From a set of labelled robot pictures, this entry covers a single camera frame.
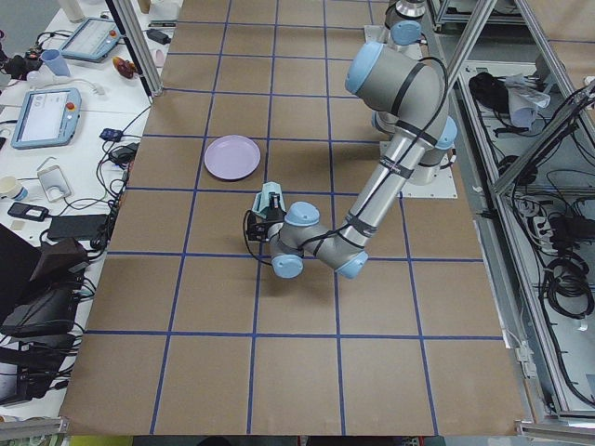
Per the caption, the black power adapter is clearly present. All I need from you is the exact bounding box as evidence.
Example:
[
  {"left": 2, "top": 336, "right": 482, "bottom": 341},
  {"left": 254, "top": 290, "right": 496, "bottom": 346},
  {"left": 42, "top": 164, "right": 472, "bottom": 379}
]
[{"left": 146, "top": 29, "right": 171, "bottom": 45}]

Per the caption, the pink cup on side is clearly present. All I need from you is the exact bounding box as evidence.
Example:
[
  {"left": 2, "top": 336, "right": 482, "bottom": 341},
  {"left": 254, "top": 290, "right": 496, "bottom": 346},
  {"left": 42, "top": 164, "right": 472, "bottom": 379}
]
[{"left": 152, "top": 48, "right": 165, "bottom": 68}]

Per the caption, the upper blue teach pendant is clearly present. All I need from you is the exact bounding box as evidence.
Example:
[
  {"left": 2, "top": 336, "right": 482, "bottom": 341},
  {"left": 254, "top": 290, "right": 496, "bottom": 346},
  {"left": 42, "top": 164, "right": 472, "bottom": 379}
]
[{"left": 59, "top": 18, "right": 121, "bottom": 62}]

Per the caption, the metal tin tray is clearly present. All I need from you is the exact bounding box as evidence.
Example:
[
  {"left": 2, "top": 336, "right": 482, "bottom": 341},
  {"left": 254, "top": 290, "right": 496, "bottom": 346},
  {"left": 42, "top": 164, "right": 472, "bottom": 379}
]
[{"left": 37, "top": 164, "right": 72, "bottom": 203}]

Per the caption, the mint green faceted cup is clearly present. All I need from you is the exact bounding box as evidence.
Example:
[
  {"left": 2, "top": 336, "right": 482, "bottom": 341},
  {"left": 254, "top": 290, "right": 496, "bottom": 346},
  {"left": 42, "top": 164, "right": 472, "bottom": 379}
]
[{"left": 252, "top": 181, "right": 285, "bottom": 218}]

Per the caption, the aluminium frame post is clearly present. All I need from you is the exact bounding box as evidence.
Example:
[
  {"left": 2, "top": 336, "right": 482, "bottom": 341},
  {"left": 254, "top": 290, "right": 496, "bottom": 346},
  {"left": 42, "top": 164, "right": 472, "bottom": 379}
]
[{"left": 105, "top": 0, "right": 163, "bottom": 98}]

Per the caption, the lower blue teach pendant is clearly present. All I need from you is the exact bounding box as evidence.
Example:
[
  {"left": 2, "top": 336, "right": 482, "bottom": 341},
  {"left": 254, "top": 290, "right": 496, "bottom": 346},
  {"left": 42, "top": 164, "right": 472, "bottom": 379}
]
[{"left": 11, "top": 88, "right": 82, "bottom": 150}]

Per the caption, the red orange toy fruit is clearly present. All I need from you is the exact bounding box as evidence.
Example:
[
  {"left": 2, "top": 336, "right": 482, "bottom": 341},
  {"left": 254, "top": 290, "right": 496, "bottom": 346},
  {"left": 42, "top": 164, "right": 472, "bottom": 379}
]
[{"left": 112, "top": 57, "right": 137, "bottom": 79}]

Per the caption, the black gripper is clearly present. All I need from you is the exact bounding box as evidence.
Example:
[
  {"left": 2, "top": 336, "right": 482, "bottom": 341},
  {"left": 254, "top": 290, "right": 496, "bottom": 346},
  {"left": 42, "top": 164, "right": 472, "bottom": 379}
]
[{"left": 245, "top": 192, "right": 284, "bottom": 242}]

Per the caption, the small blue black device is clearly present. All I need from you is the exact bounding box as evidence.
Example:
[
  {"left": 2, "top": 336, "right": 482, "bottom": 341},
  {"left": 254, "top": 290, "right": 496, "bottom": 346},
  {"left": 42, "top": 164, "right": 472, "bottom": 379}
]
[{"left": 99, "top": 128, "right": 124, "bottom": 142}]

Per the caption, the blue teach pendant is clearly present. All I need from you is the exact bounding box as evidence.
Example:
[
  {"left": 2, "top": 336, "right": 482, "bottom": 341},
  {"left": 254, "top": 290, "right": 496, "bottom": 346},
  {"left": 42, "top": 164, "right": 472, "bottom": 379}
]
[
  {"left": 11, "top": 88, "right": 82, "bottom": 150},
  {"left": 59, "top": 18, "right": 121, "bottom": 62}
]

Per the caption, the lilac plate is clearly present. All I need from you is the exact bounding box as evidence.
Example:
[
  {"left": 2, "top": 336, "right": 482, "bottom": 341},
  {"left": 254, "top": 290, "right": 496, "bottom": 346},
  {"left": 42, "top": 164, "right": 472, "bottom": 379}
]
[{"left": 205, "top": 135, "right": 260, "bottom": 181}]

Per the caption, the light blue plastic cup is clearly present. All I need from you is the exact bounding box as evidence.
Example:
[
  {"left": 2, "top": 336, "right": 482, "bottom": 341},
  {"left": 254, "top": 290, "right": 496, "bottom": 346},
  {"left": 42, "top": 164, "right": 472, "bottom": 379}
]
[{"left": 41, "top": 48, "right": 71, "bottom": 77}]

